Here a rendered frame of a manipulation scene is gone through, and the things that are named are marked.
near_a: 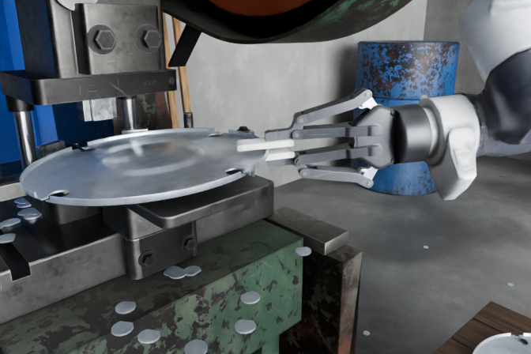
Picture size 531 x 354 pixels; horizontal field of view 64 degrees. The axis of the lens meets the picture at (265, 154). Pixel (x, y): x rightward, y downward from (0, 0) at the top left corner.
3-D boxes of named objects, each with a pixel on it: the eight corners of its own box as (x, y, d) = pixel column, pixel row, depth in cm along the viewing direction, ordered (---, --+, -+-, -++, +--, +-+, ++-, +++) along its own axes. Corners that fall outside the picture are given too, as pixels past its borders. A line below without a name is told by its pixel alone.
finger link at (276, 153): (290, 145, 56) (291, 151, 56) (237, 152, 55) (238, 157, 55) (294, 152, 53) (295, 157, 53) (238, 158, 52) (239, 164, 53)
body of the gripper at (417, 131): (408, 156, 60) (344, 163, 59) (408, 96, 58) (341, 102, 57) (434, 171, 53) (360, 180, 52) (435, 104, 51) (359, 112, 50)
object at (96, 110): (119, 117, 63) (117, 92, 62) (87, 122, 60) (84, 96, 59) (110, 114, 65) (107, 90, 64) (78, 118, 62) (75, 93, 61)
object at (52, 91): (182, 107, 64) (180, 69, 63) (39, 126, 51) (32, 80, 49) (131, 95, 75) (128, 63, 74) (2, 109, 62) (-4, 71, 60)
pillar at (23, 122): (42, 175, 64) (28, 82, 60) (26, 178, 63) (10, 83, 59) (37, 172, 66) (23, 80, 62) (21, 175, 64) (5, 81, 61)
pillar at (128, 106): (141, 154, 75) (134, 73, 71) (129, 157, 74) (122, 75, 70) (135, 152, 77) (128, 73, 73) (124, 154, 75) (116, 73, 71)
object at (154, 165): (154, 127, 73) (153, 122, 72) (308, 141, 58) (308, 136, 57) (-31, 182, 49) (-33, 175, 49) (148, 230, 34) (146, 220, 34)
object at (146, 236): (273, 284, 52) (273, 178, 48) (172, 340, 43) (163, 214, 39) (163, 220, 69) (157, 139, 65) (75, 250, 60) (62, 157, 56)
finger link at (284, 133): (306, 137, 53) (305, 114, 52) (265, 141, 53) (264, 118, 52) (303, 135, 55) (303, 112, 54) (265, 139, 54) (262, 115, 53)
